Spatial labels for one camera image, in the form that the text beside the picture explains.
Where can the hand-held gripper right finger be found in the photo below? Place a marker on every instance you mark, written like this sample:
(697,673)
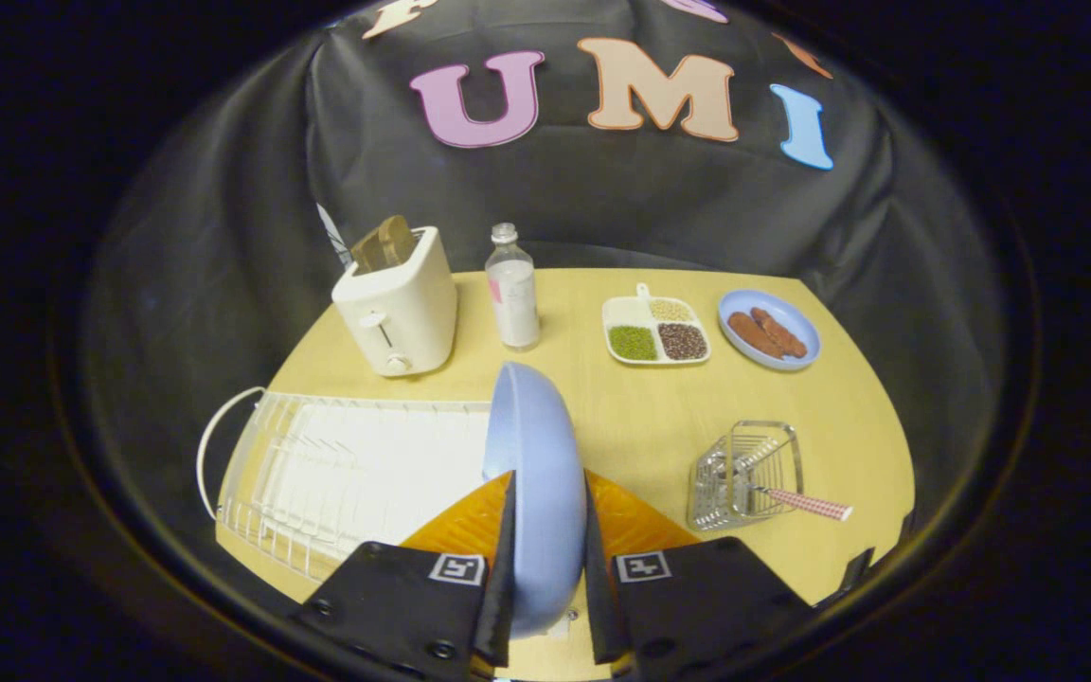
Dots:
(599,587)

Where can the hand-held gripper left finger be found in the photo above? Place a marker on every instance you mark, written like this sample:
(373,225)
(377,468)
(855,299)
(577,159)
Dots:
(500,578)

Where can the white dish rack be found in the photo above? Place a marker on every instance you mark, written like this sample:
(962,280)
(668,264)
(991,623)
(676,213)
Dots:
(347,474)

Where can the blue plate with sausages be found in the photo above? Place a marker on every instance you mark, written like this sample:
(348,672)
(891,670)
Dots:
(769,330)

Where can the white divided tray with grains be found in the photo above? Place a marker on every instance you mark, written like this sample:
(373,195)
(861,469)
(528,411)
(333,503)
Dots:
(656,332)

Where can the clear plastic bottle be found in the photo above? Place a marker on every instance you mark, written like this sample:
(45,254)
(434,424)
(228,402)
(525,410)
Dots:
(513,294)

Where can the cream toaster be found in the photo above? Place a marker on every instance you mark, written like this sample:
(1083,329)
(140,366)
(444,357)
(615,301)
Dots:
(399,308)

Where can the brown sausage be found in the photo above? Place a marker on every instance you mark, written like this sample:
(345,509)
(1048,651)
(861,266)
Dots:
(754,334)
(780,332)

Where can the toast slice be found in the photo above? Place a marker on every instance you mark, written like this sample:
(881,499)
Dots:
(383,244)

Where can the black backdrop cloth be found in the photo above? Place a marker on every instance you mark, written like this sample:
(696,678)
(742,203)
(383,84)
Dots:
(602,180)

